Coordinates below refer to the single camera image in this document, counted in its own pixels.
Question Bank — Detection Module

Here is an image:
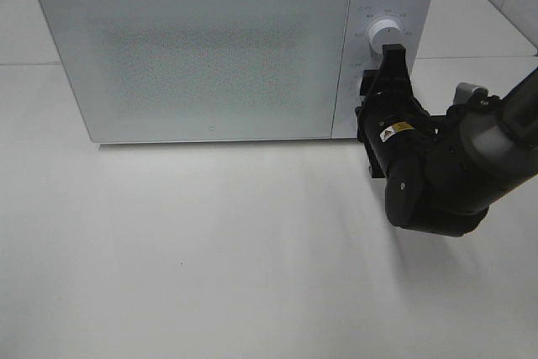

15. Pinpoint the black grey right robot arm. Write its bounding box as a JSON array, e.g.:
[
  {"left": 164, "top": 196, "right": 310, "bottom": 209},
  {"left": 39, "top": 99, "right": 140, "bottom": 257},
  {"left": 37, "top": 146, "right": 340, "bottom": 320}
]
[{"left": 356, "top": 45, "right": 537, "bottom": 237}]

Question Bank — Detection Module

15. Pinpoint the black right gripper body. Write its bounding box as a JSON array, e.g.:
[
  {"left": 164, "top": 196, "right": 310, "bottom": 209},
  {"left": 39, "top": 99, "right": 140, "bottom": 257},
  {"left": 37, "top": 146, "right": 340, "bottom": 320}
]
[{"left": 356, "top": 82, "right": 435, "bottom": 178}]

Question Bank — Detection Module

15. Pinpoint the upper white power knob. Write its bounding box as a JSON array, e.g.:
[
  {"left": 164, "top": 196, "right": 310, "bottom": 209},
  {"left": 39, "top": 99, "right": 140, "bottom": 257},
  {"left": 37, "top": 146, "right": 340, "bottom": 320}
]
[{"left": 367, "top": 17, "right": 403, "bottom": 55}]

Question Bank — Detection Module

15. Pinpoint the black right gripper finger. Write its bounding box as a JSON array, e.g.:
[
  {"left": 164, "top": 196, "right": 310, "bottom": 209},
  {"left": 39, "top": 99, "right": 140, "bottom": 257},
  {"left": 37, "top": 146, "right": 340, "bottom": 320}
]
[
  {"left": 376, "top": 44, "right": 412, "bottom": 92},
  {"left": 359, "top": 69, "right": 377, "bottom": 101}
]

